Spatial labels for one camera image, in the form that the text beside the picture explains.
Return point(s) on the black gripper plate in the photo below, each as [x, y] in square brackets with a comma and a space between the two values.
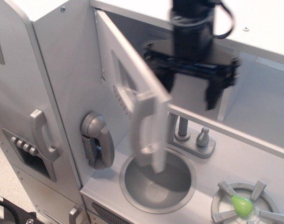
[193, 52]

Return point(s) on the grey toy faucet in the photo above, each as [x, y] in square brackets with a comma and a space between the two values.
[198, 143]

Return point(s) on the grey microwave door handle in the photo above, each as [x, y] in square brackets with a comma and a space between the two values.
[143, 138]

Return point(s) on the black device at corner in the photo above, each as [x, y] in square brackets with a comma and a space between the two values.
[12, 214]

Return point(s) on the grey oven control panel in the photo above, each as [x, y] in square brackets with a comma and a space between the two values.
[109, 216]

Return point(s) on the grey ice dispenser panel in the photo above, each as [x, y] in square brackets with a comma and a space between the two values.
[29, 155]

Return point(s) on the grey toy stove burner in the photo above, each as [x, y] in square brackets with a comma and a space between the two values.
[266, 210]

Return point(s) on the grey fridge door handle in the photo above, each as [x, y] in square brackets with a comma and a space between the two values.
[37, 122]

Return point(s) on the grey lower fridge handle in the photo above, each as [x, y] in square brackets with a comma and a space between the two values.
[76, 216]

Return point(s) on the round metal sink bowl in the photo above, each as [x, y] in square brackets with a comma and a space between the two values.
[160, 193]

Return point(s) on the white toy kitchen cabinet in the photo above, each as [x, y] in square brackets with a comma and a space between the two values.
[50, 60]

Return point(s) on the green plastic pear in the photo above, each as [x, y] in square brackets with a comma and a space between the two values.
[242, 205]

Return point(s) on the grey toy wall phone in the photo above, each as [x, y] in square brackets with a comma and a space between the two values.
[97, 141]

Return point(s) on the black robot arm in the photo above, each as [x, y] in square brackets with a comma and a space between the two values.
[195, 13]

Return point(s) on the grey microwave door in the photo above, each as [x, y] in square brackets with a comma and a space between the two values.
[127, 75]

